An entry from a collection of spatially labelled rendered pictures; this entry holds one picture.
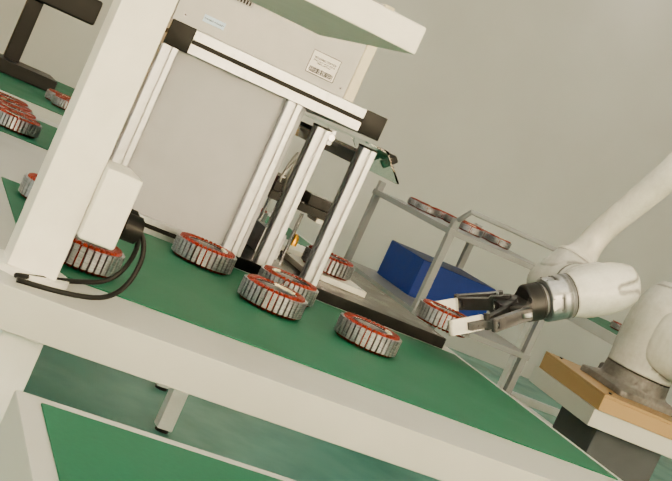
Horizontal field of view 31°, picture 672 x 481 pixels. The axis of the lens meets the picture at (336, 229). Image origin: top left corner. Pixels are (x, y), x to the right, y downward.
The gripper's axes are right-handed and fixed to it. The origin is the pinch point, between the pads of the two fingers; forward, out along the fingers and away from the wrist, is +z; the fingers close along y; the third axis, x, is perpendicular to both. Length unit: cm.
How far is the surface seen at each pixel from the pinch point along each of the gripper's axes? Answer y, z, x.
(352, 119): -5.9, 13.9, -39.3
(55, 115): -185, 53, -22
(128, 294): 53, 65, -30
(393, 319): -7.8, 7.8, 1.3
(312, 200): -24.5, 17.4, -20.8
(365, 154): -7.3, 11.4, -32.2
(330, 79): -20, 13, -45
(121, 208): 65, 66, -44
